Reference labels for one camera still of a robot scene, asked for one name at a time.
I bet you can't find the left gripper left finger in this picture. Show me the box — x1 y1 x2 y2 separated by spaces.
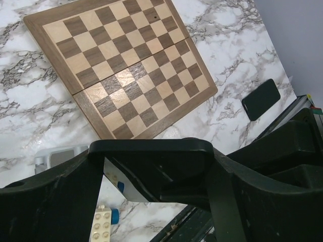
1 151 104 241

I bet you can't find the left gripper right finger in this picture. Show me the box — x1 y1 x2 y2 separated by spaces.
89 138 322 241

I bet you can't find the black phone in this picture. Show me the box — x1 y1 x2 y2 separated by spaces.
242 79 281 121

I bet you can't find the silver metal phone stand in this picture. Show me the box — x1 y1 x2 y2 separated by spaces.
34 144 89 174

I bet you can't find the toy brick car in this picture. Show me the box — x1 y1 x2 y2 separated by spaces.
89 159 148 241

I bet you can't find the wooden chessboard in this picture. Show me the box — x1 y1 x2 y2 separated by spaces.
24 1 217 139

